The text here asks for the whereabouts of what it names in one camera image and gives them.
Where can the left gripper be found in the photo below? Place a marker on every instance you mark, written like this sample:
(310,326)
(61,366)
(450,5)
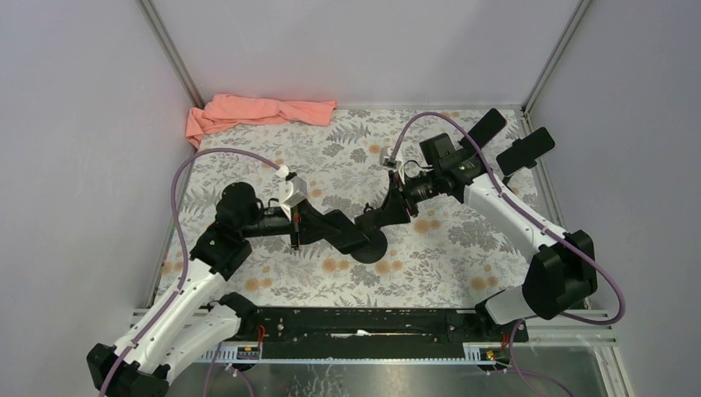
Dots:
(296,230)

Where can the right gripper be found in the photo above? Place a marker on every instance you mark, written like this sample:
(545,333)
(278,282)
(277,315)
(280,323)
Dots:
(398,199)

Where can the black round-base stand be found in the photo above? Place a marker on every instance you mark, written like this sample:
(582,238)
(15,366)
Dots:
(376,246)
(506,178)

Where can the black phone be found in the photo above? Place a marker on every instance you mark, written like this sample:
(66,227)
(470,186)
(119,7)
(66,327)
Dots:
(344,235)
(524,153)

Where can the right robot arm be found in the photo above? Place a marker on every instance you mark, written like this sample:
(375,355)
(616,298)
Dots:
(559,273)

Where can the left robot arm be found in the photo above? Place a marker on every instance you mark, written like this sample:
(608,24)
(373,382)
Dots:
(153,353)

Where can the pink cloth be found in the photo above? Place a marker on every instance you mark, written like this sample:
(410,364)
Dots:
(226,111)

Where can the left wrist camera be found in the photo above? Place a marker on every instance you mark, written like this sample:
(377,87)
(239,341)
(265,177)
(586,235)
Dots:
(292,190)

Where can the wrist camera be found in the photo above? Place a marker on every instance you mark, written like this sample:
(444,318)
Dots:
(292,190)
(393,163)

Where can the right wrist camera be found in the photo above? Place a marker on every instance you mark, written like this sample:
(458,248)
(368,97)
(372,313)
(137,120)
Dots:
(393,163)

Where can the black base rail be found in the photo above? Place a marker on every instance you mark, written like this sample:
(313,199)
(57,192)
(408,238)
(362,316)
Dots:
(373,347)

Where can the aluminium frame profile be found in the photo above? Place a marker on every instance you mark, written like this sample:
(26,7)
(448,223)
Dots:
(580,326)

